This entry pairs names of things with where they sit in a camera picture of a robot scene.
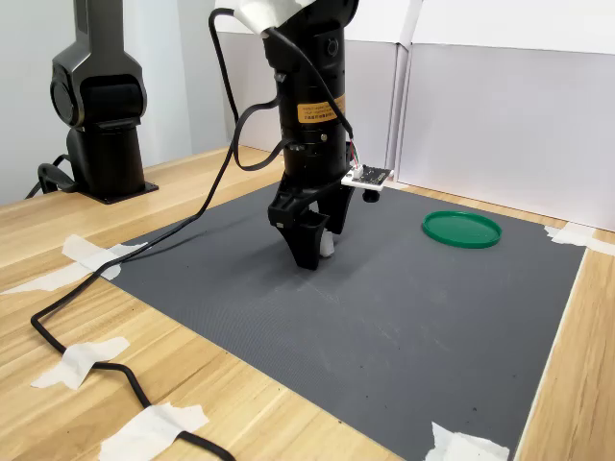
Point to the small white plastic terminal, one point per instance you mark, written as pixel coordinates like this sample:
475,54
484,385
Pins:
327,246

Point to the round green lid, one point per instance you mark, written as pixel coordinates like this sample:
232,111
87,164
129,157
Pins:
461,229

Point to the dark grey mat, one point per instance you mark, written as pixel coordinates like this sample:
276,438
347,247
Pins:
384,312

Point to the white tape wrap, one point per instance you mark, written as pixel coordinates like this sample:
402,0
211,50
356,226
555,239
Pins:
262,14

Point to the white tape piece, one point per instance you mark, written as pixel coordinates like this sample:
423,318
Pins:
84,254
572,236
149,429
79,362
461,446

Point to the small camera circuit board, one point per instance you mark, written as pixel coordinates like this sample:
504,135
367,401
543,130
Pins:
370,177

